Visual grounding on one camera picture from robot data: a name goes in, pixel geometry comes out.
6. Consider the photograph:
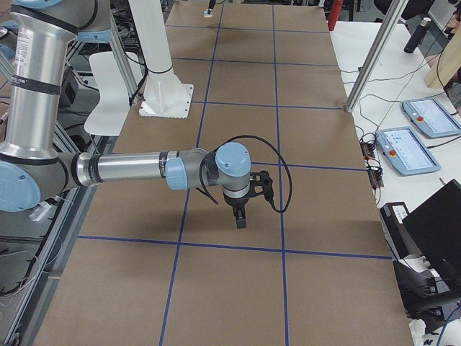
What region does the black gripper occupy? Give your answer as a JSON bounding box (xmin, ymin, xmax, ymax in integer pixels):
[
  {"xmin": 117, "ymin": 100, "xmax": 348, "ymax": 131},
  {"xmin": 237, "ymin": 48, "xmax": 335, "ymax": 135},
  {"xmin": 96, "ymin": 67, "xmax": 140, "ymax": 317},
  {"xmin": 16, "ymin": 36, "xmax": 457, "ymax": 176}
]
[{"xmin": 223, "ymin": 194, "xmax": 249, "ymax": 229}]

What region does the white camera pole with base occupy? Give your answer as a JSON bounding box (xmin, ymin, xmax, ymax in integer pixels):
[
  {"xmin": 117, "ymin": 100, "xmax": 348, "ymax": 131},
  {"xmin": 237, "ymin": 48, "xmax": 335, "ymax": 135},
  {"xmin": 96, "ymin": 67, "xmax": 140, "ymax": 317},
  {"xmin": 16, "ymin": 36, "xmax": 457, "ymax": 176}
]
[{"xmin": 129, "ymin": 0, "xmax": 194, "ymax": 119}]

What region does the red cylinder bottle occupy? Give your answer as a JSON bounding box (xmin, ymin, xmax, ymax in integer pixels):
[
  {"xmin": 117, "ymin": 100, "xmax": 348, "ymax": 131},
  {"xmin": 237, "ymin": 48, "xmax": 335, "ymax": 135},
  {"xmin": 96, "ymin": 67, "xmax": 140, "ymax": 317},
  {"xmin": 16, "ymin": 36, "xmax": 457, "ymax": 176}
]
[{"xmin": 328, "ymin": 0, "xmax": 344, "ymax": 32}]

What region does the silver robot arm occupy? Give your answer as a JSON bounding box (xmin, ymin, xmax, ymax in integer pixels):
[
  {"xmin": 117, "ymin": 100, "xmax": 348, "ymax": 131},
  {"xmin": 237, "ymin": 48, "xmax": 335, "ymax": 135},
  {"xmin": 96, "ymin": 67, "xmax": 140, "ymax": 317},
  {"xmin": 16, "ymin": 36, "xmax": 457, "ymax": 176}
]
[{"xmin": 1, "ymin": 1, "xmax": 251, "ymax": 229}]

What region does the aluminium frame post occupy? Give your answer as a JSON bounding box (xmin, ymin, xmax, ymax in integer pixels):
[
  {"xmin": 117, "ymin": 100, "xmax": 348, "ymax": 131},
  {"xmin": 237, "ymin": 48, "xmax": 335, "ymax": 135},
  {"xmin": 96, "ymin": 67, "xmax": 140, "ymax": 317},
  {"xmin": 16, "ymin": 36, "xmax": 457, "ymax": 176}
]
[{"xmin": 344, "ymin": 0, "xmax": 408, "ymax": 113}]

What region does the blue teach pendant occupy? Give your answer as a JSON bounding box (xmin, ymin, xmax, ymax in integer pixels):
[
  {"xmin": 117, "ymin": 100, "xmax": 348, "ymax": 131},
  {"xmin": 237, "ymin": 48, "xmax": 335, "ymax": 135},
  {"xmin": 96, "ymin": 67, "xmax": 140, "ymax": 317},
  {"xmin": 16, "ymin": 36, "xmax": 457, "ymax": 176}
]
[
  {"xmin": 375, "ymin": 127, "xmax": 441, "ymax": 176},
  {"xmin": 402, "ymin": 98, "xmax": 460, "ymax": 138}
]

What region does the blue and cream bell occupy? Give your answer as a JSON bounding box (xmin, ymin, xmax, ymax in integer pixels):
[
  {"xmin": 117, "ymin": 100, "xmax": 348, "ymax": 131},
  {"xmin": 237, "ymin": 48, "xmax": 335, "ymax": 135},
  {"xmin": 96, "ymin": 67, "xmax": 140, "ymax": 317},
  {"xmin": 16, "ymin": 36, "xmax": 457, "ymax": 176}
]
[{"xmin": 203, "ymin": 9, "xmax": 212, "ymax": 18}]

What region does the near blue teach pendant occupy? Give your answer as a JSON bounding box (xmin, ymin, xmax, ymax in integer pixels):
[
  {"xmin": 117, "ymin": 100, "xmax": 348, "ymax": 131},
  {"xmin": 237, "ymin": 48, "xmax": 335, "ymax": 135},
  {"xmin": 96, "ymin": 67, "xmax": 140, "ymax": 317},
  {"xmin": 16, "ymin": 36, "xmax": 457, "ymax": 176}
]
[{"xmin": 375, "ymin": 127, "xmax": 441, "ymax": 176}]

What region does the black water bottle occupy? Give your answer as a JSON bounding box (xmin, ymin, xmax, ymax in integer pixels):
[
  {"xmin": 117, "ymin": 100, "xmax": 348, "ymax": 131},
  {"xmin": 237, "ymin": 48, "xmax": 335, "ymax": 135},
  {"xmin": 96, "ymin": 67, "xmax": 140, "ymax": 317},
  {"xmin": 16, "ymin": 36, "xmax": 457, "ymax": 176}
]
[{"xmin": 403, "ymin": 17, "xmax": 432, "ymax": 53}]

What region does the wooden board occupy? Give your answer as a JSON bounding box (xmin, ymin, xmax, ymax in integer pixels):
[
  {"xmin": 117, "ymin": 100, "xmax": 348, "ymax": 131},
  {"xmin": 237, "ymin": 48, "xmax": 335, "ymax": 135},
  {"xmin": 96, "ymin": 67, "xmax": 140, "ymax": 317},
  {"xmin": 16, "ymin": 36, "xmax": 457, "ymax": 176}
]
[{"xmin": 424, "ymin": 29, "xmax": 460, "ymax": 88}]

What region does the black power box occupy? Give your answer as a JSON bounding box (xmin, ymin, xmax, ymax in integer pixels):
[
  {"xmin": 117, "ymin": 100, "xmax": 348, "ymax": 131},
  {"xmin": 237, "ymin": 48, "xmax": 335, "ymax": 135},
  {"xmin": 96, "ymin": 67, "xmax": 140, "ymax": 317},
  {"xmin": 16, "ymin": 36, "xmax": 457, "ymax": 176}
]
[{"xmin": 379, "ymin": 202, "xmax": 412, "ymax": 258}]

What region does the black camera cable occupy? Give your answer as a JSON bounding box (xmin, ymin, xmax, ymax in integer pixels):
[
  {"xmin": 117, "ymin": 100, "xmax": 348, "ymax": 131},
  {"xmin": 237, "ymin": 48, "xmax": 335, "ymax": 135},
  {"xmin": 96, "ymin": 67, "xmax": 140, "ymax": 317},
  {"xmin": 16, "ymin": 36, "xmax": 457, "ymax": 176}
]
[{"xmin": 215, "ymin": 135, "xmax": 295, "ymax": 213}]

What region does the black electronics board with wires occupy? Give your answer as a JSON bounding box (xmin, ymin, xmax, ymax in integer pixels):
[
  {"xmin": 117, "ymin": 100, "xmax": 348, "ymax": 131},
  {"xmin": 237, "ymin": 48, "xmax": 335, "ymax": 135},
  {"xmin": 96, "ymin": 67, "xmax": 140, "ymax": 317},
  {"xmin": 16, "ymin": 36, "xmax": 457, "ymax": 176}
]
[{"xmin": 359, "ymin": 133, "xmax": 384, "ymax": 190}]

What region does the far blue teach pendant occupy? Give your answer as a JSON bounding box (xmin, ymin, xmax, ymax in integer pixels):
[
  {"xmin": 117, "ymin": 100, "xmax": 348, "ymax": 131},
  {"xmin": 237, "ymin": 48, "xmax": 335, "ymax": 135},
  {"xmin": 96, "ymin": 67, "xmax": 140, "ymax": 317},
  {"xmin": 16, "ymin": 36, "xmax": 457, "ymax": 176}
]
[{"xmin": 402, "ymin": 98, "xmax": 460, "ymax": 138}]

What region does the black laptop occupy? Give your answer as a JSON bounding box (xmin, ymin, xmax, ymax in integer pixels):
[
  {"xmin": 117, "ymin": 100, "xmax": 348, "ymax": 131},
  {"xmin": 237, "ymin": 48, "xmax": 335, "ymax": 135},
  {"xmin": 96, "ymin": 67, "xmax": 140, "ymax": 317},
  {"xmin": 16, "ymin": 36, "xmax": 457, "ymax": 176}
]
[{"xmin": 403, "ymin": 179, "xmax": 460, "ymax": 289}]

